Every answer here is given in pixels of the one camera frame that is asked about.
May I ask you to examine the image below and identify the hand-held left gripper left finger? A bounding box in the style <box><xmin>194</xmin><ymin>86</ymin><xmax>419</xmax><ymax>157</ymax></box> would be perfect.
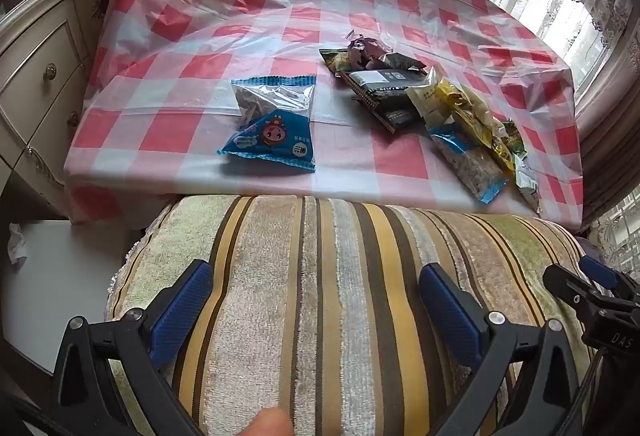
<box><xmin>52</xmin><ymin>260</ymin><xmax>216</xmax><ymax>436</ymax></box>

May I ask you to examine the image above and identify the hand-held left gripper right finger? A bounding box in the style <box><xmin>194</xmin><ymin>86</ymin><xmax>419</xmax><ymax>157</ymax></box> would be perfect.
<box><xmin>419</xmin><ymin>263</ymin><xmax>598</xmax><ymax>436</ymax></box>

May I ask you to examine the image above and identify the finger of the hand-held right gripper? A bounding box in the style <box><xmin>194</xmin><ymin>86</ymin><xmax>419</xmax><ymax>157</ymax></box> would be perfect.
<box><xmin>580</xmin><ymin>255</ymin><xmax>640</xmax><ymax>292</ymax></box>
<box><xmin>542</xmin><ymin>263</ymin><xmax>608</xmax><ymax>312</ymax></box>

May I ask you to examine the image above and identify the blue cartoon seed packet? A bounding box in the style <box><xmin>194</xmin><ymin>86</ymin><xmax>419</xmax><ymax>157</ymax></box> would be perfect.
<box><xmin>429</xmin><ymin>123</ymin><xmax>516</xmax><ymax>204</ymax></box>
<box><xmin>216</xmin><ymin>74</ymin><xmax>318</xmax><ymax>173</ymax></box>

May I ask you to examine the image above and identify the yellow gold snack packet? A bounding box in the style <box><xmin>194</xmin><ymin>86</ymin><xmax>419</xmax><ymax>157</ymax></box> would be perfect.
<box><xmin>435</xmin><ymin>79</ymin><xmax>516</xmax><ymax>177</ymax></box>

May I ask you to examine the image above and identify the black snack packet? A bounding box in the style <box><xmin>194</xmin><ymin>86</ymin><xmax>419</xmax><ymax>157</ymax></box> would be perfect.
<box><xmin>347</xmin><ymin>68</ymin><xmax>430</xmax><ymax>92</ymax></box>
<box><xmin>339</xmin><ymin>74</ymin><xmax>426</xmax><ymax>134</ymax></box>

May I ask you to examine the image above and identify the person's left hand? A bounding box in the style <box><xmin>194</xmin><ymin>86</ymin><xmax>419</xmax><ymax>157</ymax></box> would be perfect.
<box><xmin>245</xmin><ymin>407</ymin><xmax>293</xmax><ymax>436</ymax></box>

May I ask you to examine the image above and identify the silver green snack packet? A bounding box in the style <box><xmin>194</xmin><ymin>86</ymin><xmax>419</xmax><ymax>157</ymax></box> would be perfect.
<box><xmin>512</xmin><ymin>153</ymin><xmax>543</xmax><ymax>214</ymax></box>

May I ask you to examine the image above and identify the taupe curtain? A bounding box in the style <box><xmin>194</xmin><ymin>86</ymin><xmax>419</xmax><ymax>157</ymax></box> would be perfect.
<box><xmin>575</xmin><ymin>31</ymin><xmax>640</xmax><ymax>237</ymax></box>

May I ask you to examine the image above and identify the striped plush cushion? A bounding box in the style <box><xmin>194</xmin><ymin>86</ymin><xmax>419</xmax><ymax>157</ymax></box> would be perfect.
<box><xmin>102</xmin><ymin>193</ymin><xmax>601</xmax><ymax>436</ymax></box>

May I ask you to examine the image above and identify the green gold snack packet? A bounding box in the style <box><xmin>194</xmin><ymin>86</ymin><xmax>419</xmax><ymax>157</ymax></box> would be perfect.
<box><xmin>492</xmin><ymin>119</ymin><xmax>526</xmax><ymax>167</ymax></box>

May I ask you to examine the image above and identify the crumpled white tissue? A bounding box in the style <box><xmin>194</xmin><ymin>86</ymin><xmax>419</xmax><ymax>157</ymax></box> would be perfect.
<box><xmin>7</xmin><ymin>223</ymin><xmax>31</xmax><ymax>267</ymax></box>

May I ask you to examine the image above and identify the cream snack packet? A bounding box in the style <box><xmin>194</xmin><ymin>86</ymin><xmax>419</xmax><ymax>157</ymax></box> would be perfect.
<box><xmin>406</xmin><ymin>84</ymin><xmax>453</xmax><ymax>129</ymax></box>

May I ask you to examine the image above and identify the pale grey-green snack packet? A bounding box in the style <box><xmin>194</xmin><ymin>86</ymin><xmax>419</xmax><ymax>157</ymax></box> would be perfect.
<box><xmin>382</xmin><ymin>52</ymin><xmax>427</xmax><ymax>71</ymax></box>

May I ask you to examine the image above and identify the purple foil snack wrapper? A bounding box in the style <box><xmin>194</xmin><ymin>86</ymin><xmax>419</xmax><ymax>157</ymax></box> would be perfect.
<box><xmin>345</xmin><ymin>30</ymin><xmax>396</xmax><ymax>67</ymax></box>

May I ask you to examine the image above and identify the cream carved dresser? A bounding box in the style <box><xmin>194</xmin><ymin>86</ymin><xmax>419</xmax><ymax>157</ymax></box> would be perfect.
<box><xmin>0</xmin><ymin>0</ymin><xmax>108</xmax><ymax>189</ymax></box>

